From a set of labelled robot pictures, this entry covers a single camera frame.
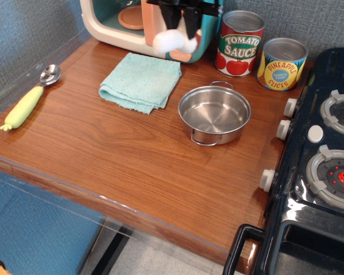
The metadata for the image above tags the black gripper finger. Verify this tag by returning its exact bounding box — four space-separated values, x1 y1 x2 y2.
184 7 202 40
159 3 181 29

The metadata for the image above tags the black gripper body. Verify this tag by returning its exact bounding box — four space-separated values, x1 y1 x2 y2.
147 0 221 17

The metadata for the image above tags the white plush mushroom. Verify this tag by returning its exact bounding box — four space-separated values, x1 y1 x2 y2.
153 19 202 54

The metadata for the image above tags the light blue folded towel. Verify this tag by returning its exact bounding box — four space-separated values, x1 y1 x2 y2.
99 53 182 115

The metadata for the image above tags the tomato sauce can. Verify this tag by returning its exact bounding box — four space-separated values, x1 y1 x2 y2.
215 10 265 77

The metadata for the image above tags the teal toy microwave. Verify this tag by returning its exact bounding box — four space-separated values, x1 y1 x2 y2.
80 1 222 63

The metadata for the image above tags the pineapple slices can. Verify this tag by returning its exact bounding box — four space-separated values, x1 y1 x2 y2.
257 38 308 91

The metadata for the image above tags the small steel pan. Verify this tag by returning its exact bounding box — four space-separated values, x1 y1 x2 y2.
178 81 252 147

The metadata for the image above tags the black toy stove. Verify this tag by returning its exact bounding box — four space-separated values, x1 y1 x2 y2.
224 48 344 274

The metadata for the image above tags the spoon with green handle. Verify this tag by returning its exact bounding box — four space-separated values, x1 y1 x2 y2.
0 64 61 131

